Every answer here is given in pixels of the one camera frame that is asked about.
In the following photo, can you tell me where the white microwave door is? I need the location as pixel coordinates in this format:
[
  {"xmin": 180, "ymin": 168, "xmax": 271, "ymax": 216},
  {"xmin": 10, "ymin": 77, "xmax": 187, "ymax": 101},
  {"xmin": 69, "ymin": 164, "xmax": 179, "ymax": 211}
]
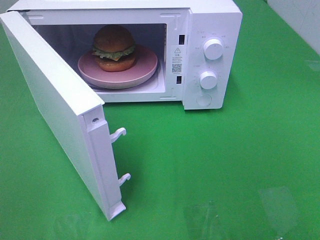
[{"xmin": 0, "ymin": 11, "xmax": 131, "ymax": 220}]

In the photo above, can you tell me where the upper white microwave knob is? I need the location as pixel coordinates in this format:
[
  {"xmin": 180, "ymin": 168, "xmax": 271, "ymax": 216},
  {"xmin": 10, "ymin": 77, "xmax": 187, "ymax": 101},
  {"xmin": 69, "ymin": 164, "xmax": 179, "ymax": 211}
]
[{"xmin": 203, "ymin": 37, "xmax": 224, "ymax": 60}]

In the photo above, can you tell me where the glass microwave turntable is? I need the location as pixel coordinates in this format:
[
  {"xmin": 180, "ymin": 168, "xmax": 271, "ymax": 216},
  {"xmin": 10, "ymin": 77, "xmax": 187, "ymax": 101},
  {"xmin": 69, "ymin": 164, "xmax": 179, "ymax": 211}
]
[{"xmin": 85, "ymin": 66, "xmax": 162, "ymax": 93}]

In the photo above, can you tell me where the burger with lettuce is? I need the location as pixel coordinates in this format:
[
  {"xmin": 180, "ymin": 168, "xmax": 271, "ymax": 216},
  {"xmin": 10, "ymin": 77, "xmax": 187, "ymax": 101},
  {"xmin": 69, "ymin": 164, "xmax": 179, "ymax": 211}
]
[{"xmin": 92, "ymin": 24, "xmax": 136, "ymax": 72}]

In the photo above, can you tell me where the white microwave oven body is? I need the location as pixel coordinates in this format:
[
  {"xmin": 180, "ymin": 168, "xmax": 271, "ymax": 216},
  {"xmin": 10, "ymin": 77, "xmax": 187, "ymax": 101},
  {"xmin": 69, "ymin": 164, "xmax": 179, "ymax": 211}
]
[{"xmin": 5, "ymin": 0, "xmax": 243, "ymax": 110}]

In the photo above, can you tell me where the lower white microwave knob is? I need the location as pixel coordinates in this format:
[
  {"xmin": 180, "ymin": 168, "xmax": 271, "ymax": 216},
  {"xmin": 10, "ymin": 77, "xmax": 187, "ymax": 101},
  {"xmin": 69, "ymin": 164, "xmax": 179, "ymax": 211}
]
[{"xmin": 200, "ymin": 71, "xmax": 218, "ymax": 90}]

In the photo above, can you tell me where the pink round plate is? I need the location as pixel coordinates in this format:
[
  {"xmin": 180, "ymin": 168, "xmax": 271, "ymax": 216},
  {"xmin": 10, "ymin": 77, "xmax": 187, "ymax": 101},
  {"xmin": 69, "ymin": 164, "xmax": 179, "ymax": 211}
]
[{"xmin": 77, "ymin": 44, "xmax": 158, "ymax": 90}]

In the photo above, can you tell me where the round door release button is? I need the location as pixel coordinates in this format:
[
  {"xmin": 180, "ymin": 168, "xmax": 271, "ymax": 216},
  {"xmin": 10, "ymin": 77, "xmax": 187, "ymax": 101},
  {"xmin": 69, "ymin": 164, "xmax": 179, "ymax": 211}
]
[{"xmin": 196, "ymin": 94, "xmax": 212, "ymax": 107}]

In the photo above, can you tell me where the white microwave knob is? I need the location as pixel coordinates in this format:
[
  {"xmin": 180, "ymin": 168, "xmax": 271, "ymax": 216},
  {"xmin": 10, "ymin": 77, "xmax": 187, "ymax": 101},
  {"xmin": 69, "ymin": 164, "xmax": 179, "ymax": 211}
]
[
  {"xmin": 203, "ymin": 37, "xmax": 224, "ymax": 60},
  {"xmin": 200, "ymin": 71, "xmax": 218, "ymax": 90}
]

